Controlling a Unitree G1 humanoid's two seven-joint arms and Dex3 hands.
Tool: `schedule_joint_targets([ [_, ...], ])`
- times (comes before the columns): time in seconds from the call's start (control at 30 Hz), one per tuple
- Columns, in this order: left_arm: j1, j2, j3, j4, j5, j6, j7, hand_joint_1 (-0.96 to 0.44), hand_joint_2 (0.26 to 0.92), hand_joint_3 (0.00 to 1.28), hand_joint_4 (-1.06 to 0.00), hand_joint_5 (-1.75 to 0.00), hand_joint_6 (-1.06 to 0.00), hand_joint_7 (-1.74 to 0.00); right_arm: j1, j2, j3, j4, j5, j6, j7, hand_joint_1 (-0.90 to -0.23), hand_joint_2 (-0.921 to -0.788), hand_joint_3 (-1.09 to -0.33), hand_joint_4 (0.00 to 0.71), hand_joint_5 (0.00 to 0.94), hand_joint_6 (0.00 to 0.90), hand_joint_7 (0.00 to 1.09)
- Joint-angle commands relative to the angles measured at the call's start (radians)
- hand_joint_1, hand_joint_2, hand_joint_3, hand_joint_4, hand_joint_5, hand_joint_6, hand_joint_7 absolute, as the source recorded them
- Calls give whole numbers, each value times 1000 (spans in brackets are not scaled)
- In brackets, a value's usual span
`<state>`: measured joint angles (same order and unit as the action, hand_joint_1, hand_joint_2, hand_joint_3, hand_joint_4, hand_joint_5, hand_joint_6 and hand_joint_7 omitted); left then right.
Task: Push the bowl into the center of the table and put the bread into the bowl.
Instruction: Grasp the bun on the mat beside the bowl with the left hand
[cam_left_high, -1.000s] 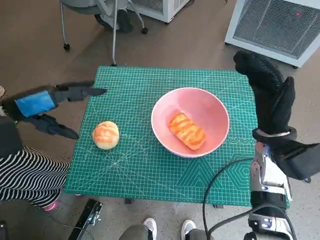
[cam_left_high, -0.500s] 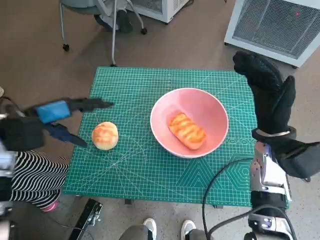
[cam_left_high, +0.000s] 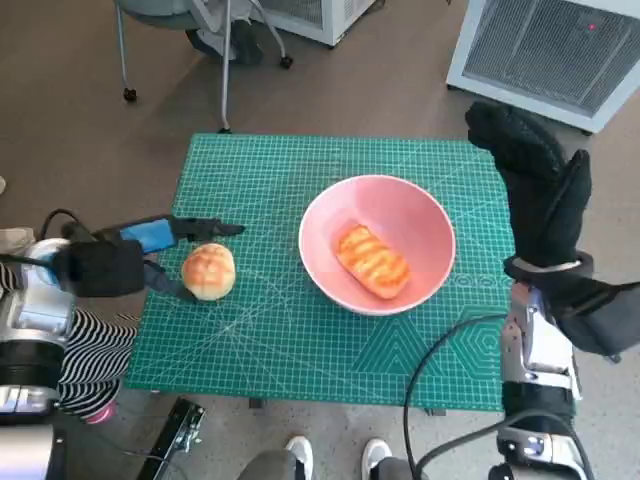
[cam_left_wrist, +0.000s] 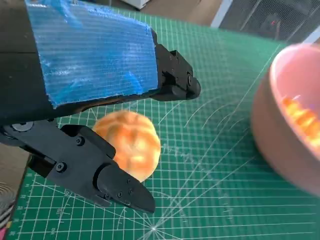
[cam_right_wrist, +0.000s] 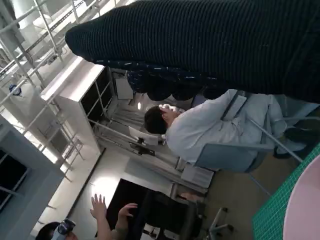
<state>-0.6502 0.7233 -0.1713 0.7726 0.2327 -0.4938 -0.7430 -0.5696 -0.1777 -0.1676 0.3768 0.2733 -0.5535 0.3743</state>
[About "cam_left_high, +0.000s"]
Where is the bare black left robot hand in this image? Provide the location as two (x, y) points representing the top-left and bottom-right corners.
(94, 213), (247, 305)

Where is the grey trouser leg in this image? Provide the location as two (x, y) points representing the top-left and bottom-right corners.
(237, 447), (301, 480)
(372, 454), (426, 480)

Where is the oblong striped toy bread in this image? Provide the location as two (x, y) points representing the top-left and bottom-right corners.
(334, 223), (411, 300)

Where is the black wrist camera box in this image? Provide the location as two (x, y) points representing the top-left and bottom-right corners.
(547, 277), (640, 357)
(53, 238), (147, 300)

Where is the pink shoe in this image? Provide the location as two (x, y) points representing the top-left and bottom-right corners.
(84, 403), (119, 425)

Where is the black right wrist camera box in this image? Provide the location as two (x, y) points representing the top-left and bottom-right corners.
(547, 277), (640, 357)

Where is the pink bowl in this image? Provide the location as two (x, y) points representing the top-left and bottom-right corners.
(298, 174), (457, 317)

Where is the white shoe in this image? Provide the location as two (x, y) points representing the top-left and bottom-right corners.
(285, 433), (315, 480)
(361, 436), (394, 471)

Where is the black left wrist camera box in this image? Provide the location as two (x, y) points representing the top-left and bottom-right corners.
(53, 238), (147, 300)

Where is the grey chair with casters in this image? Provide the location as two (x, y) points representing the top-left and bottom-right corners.
(113, 0), (295, 134)

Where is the person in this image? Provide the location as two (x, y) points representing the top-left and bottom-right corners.
(0, 263), (140, 420)

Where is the black metal bar with clamp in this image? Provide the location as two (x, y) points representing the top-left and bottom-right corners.
(135, 397), (207, 480)

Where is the green cutting mat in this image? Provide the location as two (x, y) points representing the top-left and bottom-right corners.
(122, 132), (581, 414)

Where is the white cabinet with mesh panel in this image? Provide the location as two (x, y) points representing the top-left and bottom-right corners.
(257, 0), (376, 46)

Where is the white appliance with mesh grille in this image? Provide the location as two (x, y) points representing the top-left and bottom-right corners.
(446, 0), (640, 134)

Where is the round toy bread bun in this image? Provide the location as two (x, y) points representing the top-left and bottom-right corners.
(181, 242), (236, 301)

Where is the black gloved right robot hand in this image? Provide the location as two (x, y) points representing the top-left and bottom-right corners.
(463, 101), (593, 267)

